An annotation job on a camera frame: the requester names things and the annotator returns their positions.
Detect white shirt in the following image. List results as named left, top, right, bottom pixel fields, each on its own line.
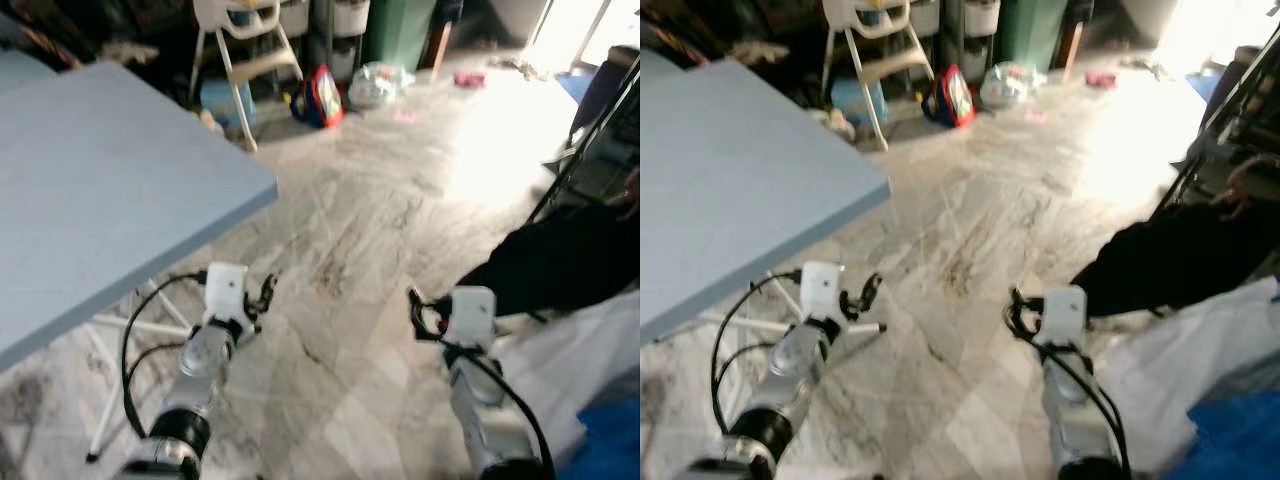
left=1095, top=278, right=1280, bottom=471
left=495, top=290, right=641, bottom=461

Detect black hanging garment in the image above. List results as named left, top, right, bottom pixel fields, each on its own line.
left=455, top=195, right=641, bottom=319
left=1070, top=190, right=1280, bottom=319

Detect grey plastic folding table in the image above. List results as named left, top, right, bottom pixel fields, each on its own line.
left=0, top=48, right=279, bottom=463
left=640, top=55, right=893, bottom=346

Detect pale blue plastic box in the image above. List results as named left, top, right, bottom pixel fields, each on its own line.
left=830, top=80, right=886, bottom=126
left=200, top=80, right=256, bottom=129

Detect black metal drying rack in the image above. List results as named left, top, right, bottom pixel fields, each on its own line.
left=525, top=45, right=641, bottom=226
left=1150, top=30, right=1280, bottom=221

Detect red and blue backpack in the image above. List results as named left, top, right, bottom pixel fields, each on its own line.
left=922, top=65, right=976, bottom=129
left=292, top=65, right=346, bottom=129

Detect blue t-shirt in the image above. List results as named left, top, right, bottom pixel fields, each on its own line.
left=1165, top=390, right=1280, bottom=480
left=560, top=395, right=641, bottom=480

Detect white printed plastic bag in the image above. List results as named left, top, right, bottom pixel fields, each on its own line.
left=980, top=62, right=1046, bottom=109
left=347, top=62, right=413, bottom=109

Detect pale plastic high chair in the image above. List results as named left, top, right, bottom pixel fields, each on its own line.
left=822, top=0, right=936, bottom=151
left=190, top=0, right=306, bottom=153

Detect white storage drawer unit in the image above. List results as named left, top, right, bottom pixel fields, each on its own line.
left=310, top=0, right=371, bottom=81
left=940, top=0, right=1001, bottom=81

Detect blue floor mat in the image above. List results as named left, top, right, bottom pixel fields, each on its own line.
left=1187, top=65, right=1226, bottom=101
left=555, top=70, right=601, bottom=101

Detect green plastic bin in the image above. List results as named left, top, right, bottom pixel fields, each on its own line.
left=362, top=0, right=438, bottom=71
left=997, top=0, right=1069, bottom=71

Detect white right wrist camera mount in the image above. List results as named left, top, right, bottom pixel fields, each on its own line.
left=445, top=287, right=496, bottom=349
left=1040, top=286, right=1088, bottom=346

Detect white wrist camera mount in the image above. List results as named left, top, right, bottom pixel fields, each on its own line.
left=445, top=287, right=496, bottom=349
left=1040, top=286, right=1088, bottom=346
left=800, top=262, right=848, bottom=323
left=203, top=263, right=249, bottom=326

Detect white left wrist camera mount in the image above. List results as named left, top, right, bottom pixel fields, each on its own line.
left=203, top=263, right=249, bottom=326
left=800, top=262, right=848, bottom=323

